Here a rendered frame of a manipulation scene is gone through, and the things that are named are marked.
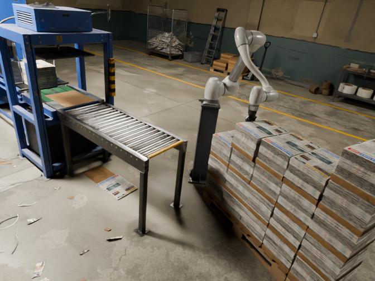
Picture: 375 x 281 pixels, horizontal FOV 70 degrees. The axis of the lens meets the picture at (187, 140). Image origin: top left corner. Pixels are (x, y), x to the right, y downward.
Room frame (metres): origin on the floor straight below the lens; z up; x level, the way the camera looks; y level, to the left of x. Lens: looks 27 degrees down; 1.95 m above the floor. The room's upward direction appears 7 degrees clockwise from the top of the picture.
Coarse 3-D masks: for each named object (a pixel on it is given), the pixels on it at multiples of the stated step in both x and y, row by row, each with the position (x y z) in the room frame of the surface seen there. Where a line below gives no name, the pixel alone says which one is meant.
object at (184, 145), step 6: (102, 102) 2.92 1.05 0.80; (114, 108) 2.78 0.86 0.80; (126, 114) 2.65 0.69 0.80; (144, 120) 2.54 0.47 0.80; (150, 126) 2.44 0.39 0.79; (156, 126) 2.44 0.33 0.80; (168, 132) 2.33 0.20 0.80; (174, 138) 2.25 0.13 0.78; (180, 138) 2.23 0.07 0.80; (180, 144) 2.20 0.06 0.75; (186, 144) 2.21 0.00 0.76; (180, 150) 2.20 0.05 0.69
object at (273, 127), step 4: (256, 120) 2.26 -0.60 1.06; (260, 120) 2.27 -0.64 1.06; (264, 120) 2.28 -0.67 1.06; (268, 120) 2.29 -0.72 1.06; (264, 124) 2.19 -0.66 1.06; (268, 124) 2.20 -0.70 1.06; (272, 124) 2.20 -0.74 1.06; (276, 124) 2.22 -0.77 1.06; (268, 128) 2.11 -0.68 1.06; (272, 128) 2.12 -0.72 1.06; (276, 128) 2.13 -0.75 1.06; (280, 128) 2.14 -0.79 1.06; (276, 132) 2.05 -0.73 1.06; (280, 132) 2.06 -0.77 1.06; (284, 132) 2.07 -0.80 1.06; (288, 132) 2.08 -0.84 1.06
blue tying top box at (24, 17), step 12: (24, 12) 2.74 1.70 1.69; (36, 12) 2.62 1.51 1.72; (48, 12) 2.71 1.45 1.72; (60, 12) 2.81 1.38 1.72; (72, 12) 2.91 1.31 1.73; (84, 12) 3.02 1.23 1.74; (24, 24) 2.75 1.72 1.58; (36, 24) 2.61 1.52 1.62; (48, 24) 2.69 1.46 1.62; (60, 24) 2.79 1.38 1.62; (72, 24) 2.89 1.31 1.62; (84, 24) 3.01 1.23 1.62
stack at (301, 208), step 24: (216, 144) 2.30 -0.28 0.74; (216, 168) 2.25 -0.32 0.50; (240, 168) 2.01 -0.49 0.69; (216, 192) 2.21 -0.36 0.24; (240, 192) 1.96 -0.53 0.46; (288, 192) 1.60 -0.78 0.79; (240, 216) 1.90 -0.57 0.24; (264, 216) 1.70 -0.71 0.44; (312, 216) 1.44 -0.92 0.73; (264, 240) 1.65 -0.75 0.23; (288, 240) 1.49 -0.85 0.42; (264, 264) 1.58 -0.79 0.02; (288, 264) 1.43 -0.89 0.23
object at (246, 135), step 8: (240, 128) 2.08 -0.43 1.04; (248, 128) 2.05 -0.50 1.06; (256, 128) 2.08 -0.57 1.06; (240, 136) 2.07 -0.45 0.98; (248, 136) 1.98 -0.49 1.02; (256, 136) 1.93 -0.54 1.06; (264, 136) 1.94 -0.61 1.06; (240, 144) 2.05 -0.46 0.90; (248, 144) 1.97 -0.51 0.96; (256, 144) 1.91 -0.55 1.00; (248, 152) 1.95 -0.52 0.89; (256, 152) 1.92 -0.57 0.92
